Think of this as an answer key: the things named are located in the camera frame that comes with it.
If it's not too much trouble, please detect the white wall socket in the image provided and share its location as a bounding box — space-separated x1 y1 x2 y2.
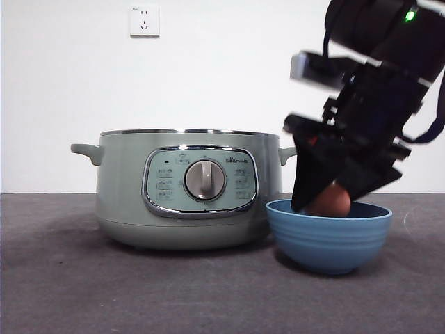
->
129 6 161 38

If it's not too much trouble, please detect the blue ribbed bowl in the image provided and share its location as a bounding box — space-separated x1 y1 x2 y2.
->
266 198 394 276

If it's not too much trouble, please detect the pale green electric steamer pot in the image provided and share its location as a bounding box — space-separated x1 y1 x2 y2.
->
70 128 300 251

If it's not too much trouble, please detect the brown egg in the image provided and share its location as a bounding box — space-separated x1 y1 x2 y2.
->
305 184 352 217

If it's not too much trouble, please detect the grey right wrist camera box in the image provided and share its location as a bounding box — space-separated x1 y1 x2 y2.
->
290 51 352 92

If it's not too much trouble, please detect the dark right arm cable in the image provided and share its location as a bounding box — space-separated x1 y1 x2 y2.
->
392 67 445 143

